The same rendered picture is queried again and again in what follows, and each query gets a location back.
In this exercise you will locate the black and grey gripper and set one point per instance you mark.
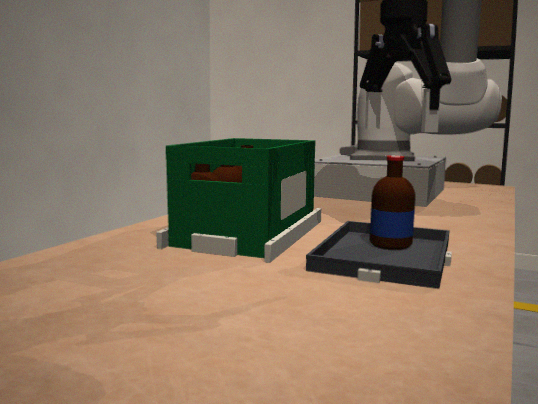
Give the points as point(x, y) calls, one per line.
point(403, 18)

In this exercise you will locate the dark green crate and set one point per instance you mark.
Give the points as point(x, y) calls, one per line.
point(277, 190)

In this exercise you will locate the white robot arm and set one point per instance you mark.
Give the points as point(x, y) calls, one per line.
point(468, 104)

